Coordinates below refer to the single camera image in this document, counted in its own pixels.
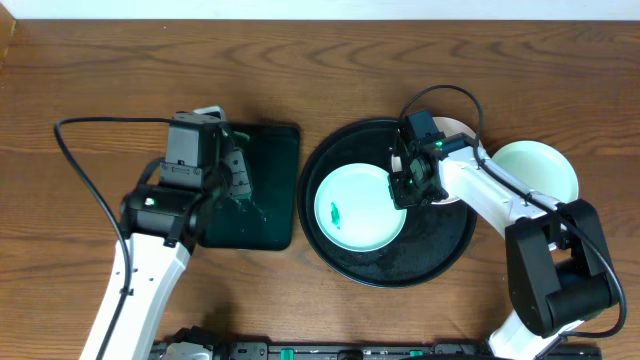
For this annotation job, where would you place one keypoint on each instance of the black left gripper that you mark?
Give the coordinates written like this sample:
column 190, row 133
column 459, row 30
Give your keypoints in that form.
column 239, row 176

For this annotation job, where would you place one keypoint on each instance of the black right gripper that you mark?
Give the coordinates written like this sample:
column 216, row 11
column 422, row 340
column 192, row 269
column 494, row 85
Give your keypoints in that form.
column 400, row 197

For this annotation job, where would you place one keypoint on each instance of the green scrub sponge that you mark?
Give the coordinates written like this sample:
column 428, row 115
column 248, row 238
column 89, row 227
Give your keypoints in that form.
column 240, row 140

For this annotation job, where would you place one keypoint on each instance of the white pinkish plate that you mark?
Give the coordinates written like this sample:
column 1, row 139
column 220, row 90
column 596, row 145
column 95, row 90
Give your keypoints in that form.
column 450, row 127

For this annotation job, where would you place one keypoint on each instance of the mint plate with green stain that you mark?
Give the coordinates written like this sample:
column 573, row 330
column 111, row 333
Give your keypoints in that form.
column 540, row 166

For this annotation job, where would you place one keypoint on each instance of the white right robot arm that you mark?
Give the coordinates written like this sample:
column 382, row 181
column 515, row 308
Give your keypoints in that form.
column 559, row 269

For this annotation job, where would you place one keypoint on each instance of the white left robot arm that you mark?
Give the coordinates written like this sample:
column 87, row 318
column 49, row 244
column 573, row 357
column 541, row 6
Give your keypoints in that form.
column 162, row 219

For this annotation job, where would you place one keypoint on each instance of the dark green rectangular tray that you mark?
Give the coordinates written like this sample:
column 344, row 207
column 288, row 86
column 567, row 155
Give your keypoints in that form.
column 265, row 220

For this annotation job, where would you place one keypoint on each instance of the black round tray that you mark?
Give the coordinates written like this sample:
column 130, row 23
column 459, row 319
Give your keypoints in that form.
column 432, row 239

